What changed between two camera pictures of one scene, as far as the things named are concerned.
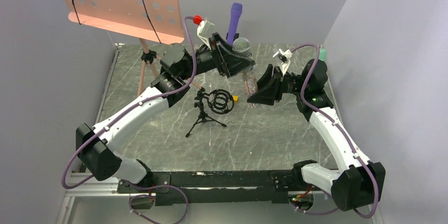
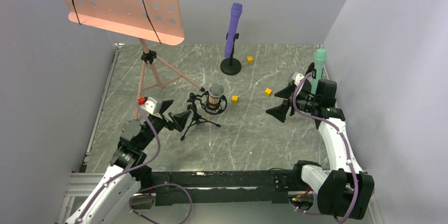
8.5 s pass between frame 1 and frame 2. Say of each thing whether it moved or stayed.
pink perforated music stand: stayed
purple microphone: stayed
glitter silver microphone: moved
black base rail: stayed
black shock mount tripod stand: moved
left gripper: moved
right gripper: moved
